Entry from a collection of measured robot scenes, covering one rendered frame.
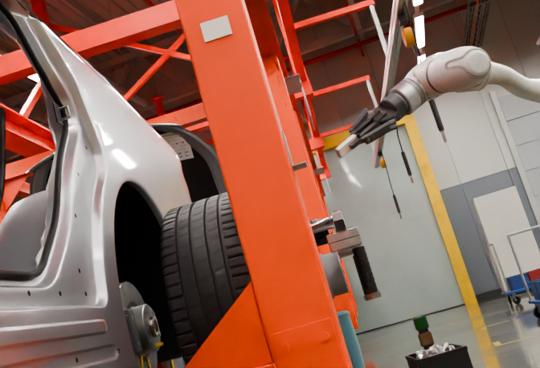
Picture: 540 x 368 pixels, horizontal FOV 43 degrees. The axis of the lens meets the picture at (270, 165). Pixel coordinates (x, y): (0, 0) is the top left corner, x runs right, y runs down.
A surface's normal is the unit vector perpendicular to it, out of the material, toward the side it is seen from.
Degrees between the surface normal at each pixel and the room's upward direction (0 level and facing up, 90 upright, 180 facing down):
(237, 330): 90
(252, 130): 90
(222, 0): 90
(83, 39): 90
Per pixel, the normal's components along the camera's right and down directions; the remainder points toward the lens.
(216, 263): -0.20, -0.46
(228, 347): -0.12, -0.18
